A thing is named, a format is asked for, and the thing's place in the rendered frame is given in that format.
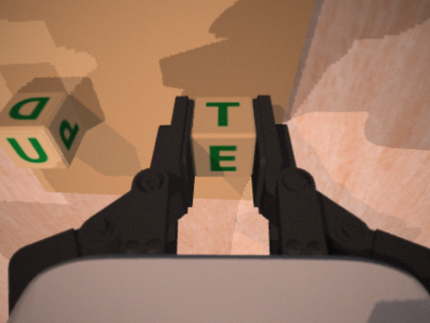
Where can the tan flat mat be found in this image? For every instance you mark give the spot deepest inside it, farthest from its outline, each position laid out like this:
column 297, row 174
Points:
column 123, row 62

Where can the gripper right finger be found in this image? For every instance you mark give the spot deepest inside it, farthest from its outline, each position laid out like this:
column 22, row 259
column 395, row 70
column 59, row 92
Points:
column 303, row 221

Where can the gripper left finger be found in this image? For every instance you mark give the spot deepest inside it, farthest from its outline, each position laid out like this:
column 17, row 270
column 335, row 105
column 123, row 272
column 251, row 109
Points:
column 142, row 221

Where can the tan wooden letter block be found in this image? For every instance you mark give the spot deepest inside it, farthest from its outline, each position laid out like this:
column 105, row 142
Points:
column 222, row 136
column 40, row 130

